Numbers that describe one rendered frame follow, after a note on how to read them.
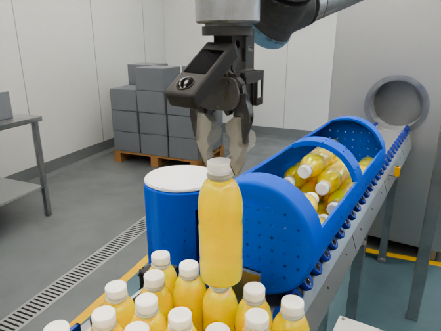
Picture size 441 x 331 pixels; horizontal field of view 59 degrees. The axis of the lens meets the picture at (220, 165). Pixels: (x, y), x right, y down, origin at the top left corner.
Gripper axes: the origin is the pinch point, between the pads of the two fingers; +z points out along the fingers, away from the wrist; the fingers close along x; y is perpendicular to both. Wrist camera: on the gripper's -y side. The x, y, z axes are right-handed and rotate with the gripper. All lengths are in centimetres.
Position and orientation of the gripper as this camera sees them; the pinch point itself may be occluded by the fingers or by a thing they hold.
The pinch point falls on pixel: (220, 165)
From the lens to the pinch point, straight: 59.3
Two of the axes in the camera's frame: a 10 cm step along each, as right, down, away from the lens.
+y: 5.2, -2.8, 8.1
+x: -8.6, -1.6, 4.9
